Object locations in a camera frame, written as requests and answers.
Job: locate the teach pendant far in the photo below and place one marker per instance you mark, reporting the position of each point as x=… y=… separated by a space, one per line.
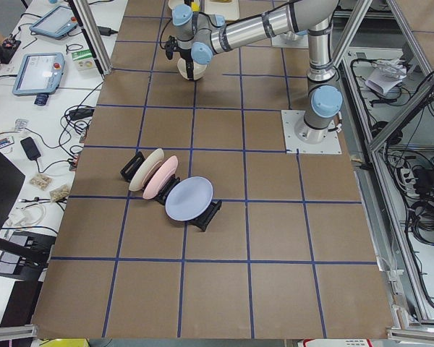
x=56 y=24

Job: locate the cream round plate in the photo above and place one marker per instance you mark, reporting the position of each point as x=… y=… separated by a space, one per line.
x=173 y=3

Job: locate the green white carton box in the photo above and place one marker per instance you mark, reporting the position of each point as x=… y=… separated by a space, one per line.
x=83 y=60

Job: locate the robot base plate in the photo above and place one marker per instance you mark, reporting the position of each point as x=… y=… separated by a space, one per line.
x=289 y=40
x=301 y=139

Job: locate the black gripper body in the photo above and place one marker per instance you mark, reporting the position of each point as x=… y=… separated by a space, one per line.
x=189 y=61

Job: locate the pink plate in rack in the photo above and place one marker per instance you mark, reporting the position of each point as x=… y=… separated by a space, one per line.
x=160 y=177

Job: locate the cream rectangular tray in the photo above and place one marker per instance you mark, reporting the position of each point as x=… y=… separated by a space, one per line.
x=228 y=9

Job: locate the black phone on desk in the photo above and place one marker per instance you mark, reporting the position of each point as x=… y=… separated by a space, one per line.
x=30 y=148

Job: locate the aluminium frame post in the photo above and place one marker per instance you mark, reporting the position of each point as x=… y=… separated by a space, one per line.
x=85 y=19

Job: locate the teach pendant near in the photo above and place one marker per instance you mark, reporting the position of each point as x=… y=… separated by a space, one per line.
x=40 y=73

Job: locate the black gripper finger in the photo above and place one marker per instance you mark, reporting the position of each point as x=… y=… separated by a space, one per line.
x=189 y=68

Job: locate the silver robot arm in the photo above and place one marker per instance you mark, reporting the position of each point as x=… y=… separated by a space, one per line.
x=199 y=37

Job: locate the cream ceramic bowl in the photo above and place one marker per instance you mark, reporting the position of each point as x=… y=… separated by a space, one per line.
x=199 y=71

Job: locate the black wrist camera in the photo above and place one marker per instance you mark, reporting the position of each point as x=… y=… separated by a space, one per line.
x=170 y=47

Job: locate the cream plate in rack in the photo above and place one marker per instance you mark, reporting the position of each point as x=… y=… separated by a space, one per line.
x=146 y=170

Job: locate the black dish rack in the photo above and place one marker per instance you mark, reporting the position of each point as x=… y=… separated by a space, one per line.
x=202 y=221

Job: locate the teach pendant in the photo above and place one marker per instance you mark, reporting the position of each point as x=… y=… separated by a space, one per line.
x=56 y=24
x=40 y=73

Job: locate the lavender plate in rack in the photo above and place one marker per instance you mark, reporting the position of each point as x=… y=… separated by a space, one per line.
x=189 y=198

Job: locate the black power adapter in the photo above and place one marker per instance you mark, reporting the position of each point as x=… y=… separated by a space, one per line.
x=106 y=31

